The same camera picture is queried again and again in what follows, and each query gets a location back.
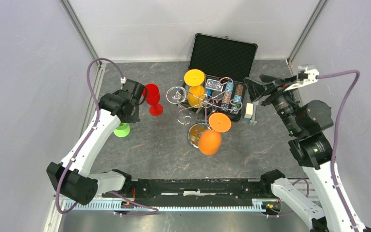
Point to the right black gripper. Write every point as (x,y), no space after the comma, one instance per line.
(256,89)

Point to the blue playing card deck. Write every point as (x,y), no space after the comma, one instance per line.
(213,85)

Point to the red plastic wine glass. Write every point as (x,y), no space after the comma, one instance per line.
(152,97)

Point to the white toy brick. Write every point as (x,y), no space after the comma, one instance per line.
(249,109)

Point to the orange plastic wine glass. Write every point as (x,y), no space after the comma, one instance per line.
(211,139)

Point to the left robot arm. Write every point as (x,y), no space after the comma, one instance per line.
(71,176)

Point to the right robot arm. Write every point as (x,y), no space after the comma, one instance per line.
(313,152)

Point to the chrome wine glass rack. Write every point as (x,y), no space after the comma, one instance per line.
(214,102)

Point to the black poker chip case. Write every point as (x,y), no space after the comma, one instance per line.
(223,57)

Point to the yellow plastic wine glass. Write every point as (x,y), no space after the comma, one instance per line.
(194,78)

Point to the clear wine glass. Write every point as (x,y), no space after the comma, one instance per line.
(176,95)

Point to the grey toy brick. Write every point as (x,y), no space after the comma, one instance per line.
(253,120)

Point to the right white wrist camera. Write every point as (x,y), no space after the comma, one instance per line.
(306,76)

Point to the green plastic wine glass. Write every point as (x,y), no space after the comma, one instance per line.
(122,130)

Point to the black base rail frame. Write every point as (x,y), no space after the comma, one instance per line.
(150,196)

